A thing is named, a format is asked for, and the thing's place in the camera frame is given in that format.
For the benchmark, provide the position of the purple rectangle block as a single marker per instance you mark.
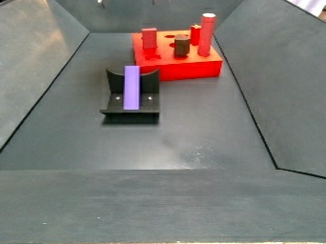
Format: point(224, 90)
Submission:
point(131, 88)

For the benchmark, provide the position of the black curved fixture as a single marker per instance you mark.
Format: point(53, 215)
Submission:
point(148, 94)

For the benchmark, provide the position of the red peg board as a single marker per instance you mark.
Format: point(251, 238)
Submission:
point(175, 68)

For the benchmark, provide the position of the dark brown peg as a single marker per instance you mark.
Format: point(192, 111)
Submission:
point(181, 45)

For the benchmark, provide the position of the red rectangular peg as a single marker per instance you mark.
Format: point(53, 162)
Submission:
point(148, 38)

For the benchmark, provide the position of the red star peg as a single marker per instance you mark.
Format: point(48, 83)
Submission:
point(195, 34)

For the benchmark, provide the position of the tall red hexagonal peg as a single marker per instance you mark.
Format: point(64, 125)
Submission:
point(208, 19)

